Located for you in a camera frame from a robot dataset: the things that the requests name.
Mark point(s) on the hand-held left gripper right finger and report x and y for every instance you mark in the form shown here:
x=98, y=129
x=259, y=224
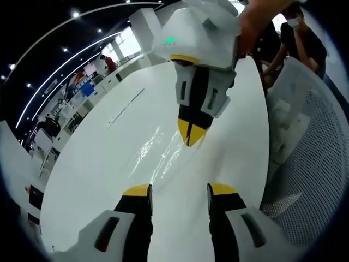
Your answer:
x=240, y=232

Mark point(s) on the long white counter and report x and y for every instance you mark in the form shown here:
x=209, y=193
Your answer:
x=109, y=84

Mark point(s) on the blue storage box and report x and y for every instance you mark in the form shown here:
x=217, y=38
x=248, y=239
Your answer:
x=87, y=89

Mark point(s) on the person's right hand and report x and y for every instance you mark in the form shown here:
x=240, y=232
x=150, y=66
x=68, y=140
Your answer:
x=252, y=24

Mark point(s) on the clear crinkled food packaging bag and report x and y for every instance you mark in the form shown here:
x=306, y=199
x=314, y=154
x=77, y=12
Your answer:
x=161, y=161

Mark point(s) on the white board panel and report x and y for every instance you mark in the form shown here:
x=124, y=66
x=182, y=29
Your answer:
x=43, y=143

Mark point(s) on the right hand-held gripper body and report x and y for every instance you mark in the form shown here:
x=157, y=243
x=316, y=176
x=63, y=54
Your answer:
x=199, y=32

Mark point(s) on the black cabinet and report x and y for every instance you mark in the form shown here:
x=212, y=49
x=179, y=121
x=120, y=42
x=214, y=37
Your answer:
x=36, y=197

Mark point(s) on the white pillar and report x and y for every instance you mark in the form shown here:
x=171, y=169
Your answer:
x=144, y=35

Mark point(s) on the grey mesh office chair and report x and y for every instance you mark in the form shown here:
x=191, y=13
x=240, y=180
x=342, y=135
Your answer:
x=308, y=169

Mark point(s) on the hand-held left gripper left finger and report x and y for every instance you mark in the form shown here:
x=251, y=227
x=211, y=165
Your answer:
x=120, y=234

